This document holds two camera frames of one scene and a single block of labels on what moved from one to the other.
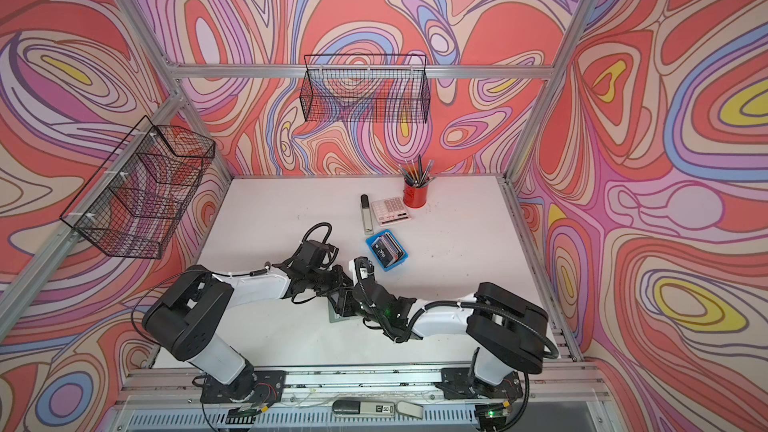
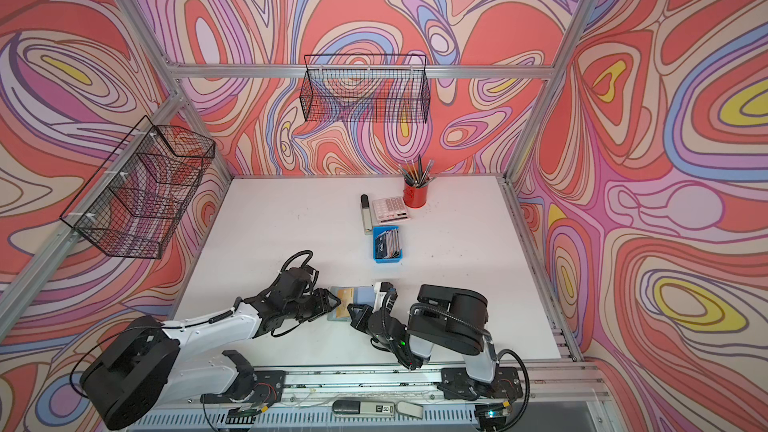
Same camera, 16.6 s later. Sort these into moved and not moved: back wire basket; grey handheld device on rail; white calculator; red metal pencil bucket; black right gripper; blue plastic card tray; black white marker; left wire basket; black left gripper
Moved: blue plastic card tray; black left gripper; black right gripper
Not moved: back wire basket; black white marker; red metal pencil bucket; white calculator; left wire basket; grey handheld device on rail
